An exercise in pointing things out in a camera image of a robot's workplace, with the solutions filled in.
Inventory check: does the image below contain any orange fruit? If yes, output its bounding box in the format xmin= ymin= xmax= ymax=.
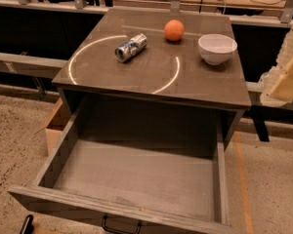
xmin=164 ymin=19 xmax=185 ymax=41

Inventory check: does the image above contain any black object on floor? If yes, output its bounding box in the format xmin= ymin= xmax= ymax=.
xmin=19 ymin=214 xmax=34 ymax=234

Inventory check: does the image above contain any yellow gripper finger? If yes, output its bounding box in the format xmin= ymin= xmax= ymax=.
xmin=260 ymin=26 xmax=293 ymax=107

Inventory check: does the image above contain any crushed silver soda can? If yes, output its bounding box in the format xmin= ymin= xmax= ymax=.
xmin=114 ymin=33 xmax=147 ymax=62

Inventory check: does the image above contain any white ceramic bowl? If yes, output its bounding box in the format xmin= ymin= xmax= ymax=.
xmin=198 ymin=34 xmax=237 ymax=65

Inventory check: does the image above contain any cardboard box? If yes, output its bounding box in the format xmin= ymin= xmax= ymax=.
xmin=36 ymin=98 xmax=71 ymax=155

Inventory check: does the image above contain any metal rail shelf frame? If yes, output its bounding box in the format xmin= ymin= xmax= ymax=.
xmin=0 ymin=53 xmax=66 ymax=79

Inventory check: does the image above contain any drawer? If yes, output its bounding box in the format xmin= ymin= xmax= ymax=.
xmin=9 ymin=95 xmax=239 ymax=234

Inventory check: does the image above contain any black drawer handle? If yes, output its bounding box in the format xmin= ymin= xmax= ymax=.
xmin=101 ymin=214 xmax=143 ymax=234

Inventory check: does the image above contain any dark wooden cabinet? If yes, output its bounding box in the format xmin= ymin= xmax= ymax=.
xmin=53 ymin=8 xmax=251 ymax=141

